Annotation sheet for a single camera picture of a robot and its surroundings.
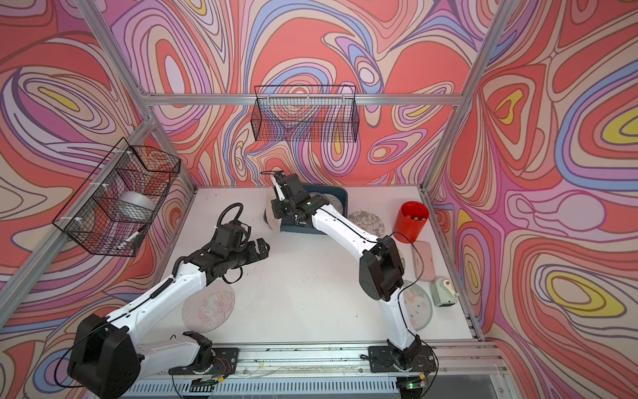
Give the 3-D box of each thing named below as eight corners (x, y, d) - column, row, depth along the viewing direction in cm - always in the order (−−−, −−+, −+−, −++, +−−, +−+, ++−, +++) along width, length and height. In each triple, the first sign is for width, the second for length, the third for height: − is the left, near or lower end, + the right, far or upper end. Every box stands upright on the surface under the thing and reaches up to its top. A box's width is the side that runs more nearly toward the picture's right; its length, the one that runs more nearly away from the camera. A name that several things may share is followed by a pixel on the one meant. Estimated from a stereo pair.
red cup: (395, 243, 102) (404, 221, 91) (390, 223, 109) (398, 201, 98) (420, 243, 102) (432, 221, 91) (414, 223, 109) (425, 201, 98)
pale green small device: (433, 308, 85) (441, 300, 79) (426, 287, 90) (434, 278, 84) (450, 308, 85) (460, 300, 79) (443, 287, 90) (452, 278, 84)
